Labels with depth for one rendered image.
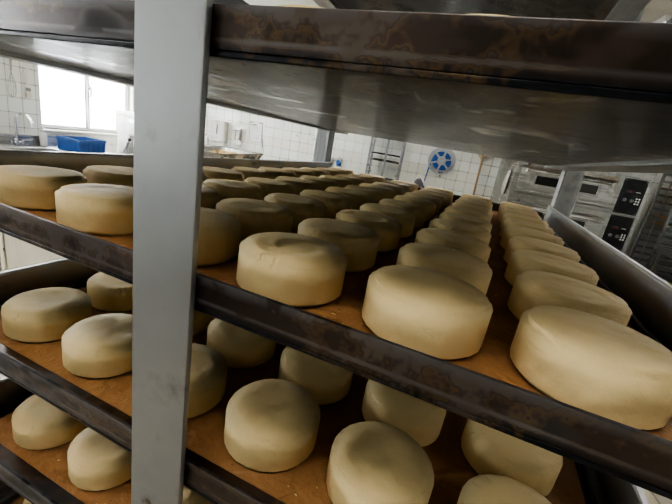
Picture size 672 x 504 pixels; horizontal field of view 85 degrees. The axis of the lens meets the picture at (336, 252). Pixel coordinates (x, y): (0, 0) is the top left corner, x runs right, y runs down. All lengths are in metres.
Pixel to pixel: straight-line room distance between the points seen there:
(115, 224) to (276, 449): 0.14
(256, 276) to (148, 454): 0.10
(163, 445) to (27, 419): 0.19
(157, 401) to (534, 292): 0.18
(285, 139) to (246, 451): 6.19
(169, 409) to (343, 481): 0.08
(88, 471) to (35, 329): 0.10
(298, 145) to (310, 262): 6.12
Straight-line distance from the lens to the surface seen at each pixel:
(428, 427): 0.23
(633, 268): 0.32
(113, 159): 0.39
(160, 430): 0.19
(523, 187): 5.13
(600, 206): 5.39
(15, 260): 2.78
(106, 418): 0.23
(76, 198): 0.23
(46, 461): 0.36
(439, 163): 5.85
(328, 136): 0.77
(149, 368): 0.18
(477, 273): 0.19
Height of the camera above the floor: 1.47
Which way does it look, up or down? 17 degrees down
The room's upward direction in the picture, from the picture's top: 10 degrees clockwise
